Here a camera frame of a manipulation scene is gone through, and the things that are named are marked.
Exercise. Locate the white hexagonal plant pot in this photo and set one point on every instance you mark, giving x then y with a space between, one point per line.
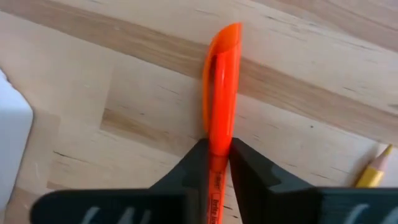
12 140

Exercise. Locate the orange highlighter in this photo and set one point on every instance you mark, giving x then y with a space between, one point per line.
222 93

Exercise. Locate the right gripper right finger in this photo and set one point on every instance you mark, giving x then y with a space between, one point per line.
280 202

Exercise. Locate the yellow pencil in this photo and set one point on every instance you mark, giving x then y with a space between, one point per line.
371 175

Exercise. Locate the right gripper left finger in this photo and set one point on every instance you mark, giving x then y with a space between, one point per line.
140 205

